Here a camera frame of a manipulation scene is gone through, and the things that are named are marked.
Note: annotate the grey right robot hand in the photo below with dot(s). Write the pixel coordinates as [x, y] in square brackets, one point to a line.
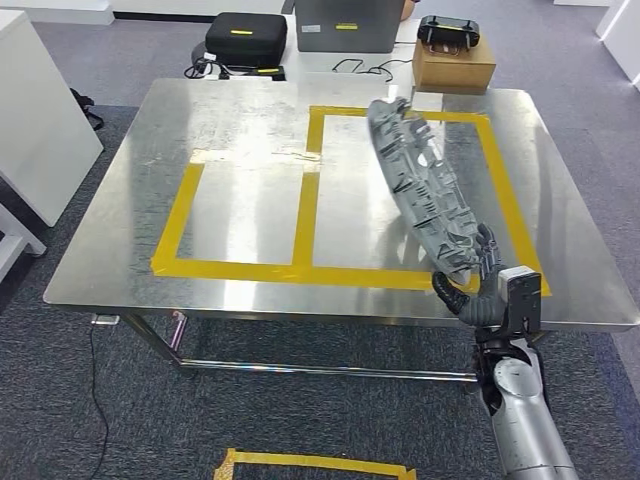
[489, 262]

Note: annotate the grey plastic wheel hubcap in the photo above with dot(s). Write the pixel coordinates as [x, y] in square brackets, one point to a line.
[425, 192]

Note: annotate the stainless steel workbench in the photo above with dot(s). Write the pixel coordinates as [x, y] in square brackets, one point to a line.
[150, 199]

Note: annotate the brown cardboard box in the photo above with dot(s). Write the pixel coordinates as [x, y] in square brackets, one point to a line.
[450, 69]

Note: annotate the black handheld controller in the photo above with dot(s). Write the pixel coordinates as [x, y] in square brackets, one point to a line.
[450, 28]

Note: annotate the person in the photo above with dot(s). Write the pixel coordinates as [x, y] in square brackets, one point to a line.
[407, 8]

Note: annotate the white lit plinth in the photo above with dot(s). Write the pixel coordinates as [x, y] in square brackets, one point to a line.
[625, 40]

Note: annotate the grey laptop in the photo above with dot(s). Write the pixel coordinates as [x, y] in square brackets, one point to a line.
[350, 36]

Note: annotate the black flat device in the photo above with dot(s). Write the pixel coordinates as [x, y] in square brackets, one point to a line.
[270, 73]

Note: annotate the black zip case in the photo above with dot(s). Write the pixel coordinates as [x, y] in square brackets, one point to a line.
[244, 43]

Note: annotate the black power adapter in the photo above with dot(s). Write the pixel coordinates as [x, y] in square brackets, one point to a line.
[205, 63]

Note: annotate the white panel desk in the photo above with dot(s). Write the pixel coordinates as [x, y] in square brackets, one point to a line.
[45, 119]

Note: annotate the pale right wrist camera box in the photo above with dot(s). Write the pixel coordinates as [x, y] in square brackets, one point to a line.
[522, 298]

